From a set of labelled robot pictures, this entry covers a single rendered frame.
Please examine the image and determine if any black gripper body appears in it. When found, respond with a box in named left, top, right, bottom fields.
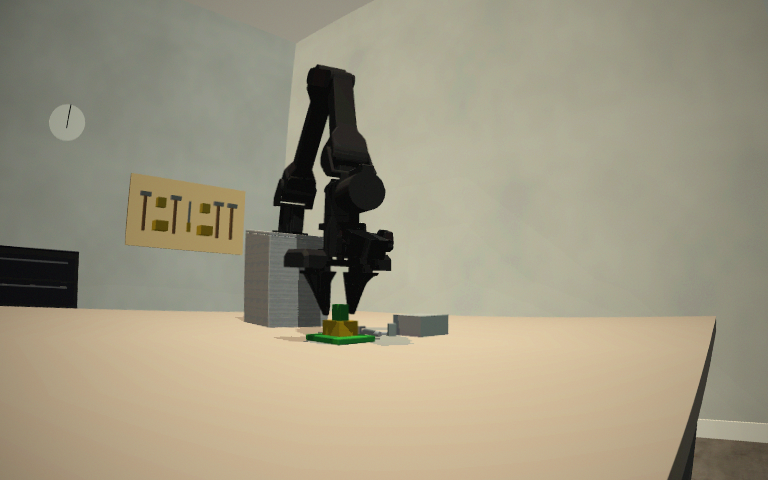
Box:
left=284, top=216, right=391, bottom=273

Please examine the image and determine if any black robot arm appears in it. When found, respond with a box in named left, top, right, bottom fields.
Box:
left=272, top=64, right=394, bottom=260

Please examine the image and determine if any olive-gold square nut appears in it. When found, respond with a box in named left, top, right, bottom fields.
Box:
left=323, top=320, right=358, bottom=337

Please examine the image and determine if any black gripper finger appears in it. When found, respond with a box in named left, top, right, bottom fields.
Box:
left=343, top=272, right=379, bottom=314
left=300, top=270, right=337, bottom=316

